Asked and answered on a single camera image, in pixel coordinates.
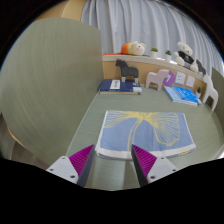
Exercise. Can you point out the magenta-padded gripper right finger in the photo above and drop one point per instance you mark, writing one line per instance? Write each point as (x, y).
(154, 168)

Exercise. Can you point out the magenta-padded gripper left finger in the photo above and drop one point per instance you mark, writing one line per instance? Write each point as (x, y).
(71, 168)

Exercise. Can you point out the blue towel with yellow leaf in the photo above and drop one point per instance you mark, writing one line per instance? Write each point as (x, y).
(146, 133)

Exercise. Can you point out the light blue book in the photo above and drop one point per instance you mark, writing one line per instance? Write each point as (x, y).
(173, 95)

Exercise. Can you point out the bright blue book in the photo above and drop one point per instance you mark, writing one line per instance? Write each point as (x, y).
(188, 94)

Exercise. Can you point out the green divider panel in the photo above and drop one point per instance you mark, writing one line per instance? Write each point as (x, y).
(219, 93)
(50, 86)

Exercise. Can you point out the small potted plant white pot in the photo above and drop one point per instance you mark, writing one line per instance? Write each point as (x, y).
(168, 57)
(154, 54)
(198, 94)

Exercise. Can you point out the pink wooden horse figure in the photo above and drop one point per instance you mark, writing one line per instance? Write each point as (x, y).
(156, 78)

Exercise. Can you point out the navy blue book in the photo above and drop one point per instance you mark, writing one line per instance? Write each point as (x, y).
(108, 86)

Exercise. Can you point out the large white wooden horse figure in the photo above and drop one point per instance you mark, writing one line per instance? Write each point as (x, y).
(210, 91)

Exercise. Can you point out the dark grey wooden horse figure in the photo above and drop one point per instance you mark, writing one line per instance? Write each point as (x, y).
(128, 70)

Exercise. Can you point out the wooden window ledge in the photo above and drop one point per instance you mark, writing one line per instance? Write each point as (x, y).
(110, 68)

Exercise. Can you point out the small dark grey horse figure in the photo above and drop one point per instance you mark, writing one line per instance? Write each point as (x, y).
(201, 68)

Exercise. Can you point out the white teddy bear black shirt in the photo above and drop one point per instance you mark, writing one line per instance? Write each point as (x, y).
(186, 56)

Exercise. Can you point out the orange and cream plush toy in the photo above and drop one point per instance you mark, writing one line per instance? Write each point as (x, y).
(135, 49)

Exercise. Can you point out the white pleated curtain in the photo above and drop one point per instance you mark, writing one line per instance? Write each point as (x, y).
(150, 23)

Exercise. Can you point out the white wall socket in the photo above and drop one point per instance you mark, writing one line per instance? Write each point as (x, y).
(180, 78)
(190, 81)

